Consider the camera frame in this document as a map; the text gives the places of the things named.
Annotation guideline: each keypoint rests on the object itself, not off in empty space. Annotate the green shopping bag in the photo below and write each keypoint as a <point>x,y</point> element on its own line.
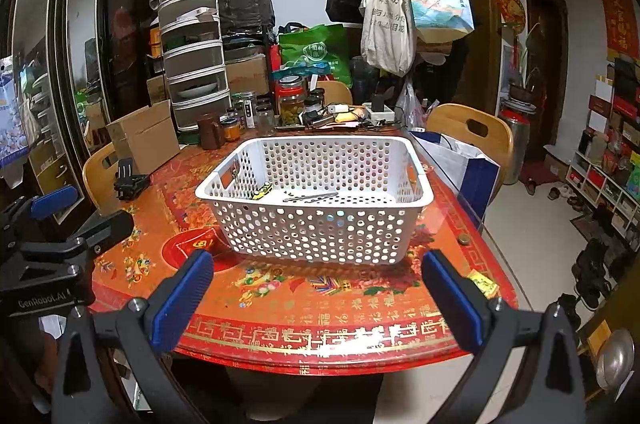
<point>320,49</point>

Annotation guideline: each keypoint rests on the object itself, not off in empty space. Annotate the yellow black small tool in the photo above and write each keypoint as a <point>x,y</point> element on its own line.
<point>262,191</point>

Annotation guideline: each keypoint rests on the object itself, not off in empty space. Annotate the yellow paper packet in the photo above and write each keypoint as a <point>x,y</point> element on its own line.
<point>482,283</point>

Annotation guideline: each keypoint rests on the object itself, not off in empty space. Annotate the white blue paper bag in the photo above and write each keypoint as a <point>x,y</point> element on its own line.
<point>475,174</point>

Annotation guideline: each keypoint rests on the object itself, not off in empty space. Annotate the dark mirrored wardrobe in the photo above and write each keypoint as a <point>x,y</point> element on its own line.
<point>115,29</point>

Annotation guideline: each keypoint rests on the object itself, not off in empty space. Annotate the metal drill bit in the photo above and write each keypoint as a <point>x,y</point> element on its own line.
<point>310,197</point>

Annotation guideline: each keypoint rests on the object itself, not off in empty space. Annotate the beige canvas tote bag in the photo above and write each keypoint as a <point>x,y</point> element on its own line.
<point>387,24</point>

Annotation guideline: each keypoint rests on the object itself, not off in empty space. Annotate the goods storage shelf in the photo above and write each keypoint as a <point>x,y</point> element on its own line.
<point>612,164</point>

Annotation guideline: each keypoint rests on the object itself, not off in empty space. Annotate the dark wooden door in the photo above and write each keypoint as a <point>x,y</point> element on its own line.
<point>475,54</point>

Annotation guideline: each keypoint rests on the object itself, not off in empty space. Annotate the clear plastic bag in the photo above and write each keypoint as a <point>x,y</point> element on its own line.
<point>410,104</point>

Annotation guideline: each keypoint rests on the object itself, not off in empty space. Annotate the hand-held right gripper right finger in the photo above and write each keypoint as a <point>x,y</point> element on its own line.
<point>457,304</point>

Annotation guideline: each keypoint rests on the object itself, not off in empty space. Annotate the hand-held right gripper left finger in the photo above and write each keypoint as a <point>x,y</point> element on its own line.
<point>182,299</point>

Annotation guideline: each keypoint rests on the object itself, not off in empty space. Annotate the round red wall ornament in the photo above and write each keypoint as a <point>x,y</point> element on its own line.
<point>512,8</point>

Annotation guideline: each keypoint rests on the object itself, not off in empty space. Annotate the orange filled glass jar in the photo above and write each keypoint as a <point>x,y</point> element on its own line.
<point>230,129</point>

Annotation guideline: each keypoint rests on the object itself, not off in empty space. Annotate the white plastic drawer tower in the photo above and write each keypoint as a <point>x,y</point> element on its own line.
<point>195,59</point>

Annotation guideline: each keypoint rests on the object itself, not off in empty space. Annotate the empty glass jar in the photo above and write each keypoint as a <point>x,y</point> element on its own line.
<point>265,117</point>

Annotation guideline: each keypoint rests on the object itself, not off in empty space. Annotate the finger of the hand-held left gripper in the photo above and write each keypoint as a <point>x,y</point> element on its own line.
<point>107,229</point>
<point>52,200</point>

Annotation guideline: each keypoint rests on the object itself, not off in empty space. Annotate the black plastic bag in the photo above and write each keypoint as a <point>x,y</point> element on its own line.
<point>247,2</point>

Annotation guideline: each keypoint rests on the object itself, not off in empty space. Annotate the black white slim device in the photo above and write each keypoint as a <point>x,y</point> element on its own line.
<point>249,112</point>

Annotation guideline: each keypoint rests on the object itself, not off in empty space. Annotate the black lid glass jar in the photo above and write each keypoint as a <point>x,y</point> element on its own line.
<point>313,107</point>

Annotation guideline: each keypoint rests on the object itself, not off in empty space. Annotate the metal canister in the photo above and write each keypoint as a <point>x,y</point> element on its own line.
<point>515,144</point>

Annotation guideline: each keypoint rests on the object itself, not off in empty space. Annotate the black clamp mount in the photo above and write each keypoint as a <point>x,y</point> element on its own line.
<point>131,181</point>

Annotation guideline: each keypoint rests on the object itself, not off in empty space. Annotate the brown ceramic mug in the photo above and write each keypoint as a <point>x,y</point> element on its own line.
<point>210,133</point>

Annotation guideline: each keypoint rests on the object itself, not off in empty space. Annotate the brown cardboard box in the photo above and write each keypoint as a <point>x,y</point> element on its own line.
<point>246,74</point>

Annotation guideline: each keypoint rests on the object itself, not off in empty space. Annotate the white perforated plastic basket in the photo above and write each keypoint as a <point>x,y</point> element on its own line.
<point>350,202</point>

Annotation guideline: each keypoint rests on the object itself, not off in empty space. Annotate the white power strip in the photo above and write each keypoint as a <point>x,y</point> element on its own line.
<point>381,114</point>

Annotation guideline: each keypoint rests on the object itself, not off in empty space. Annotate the open cardboard box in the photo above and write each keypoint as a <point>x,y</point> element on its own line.
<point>142,137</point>

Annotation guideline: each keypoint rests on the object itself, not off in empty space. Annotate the red wall scroll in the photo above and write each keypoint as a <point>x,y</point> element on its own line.
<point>620,19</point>

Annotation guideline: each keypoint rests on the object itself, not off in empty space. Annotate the red lid pickle jar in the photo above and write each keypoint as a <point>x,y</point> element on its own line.
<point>291,102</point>

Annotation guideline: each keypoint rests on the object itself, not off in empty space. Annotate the blue printed tote bag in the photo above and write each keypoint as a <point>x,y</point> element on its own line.
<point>440,4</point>

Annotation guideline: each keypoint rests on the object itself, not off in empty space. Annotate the coin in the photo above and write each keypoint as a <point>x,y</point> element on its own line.
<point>464,239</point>

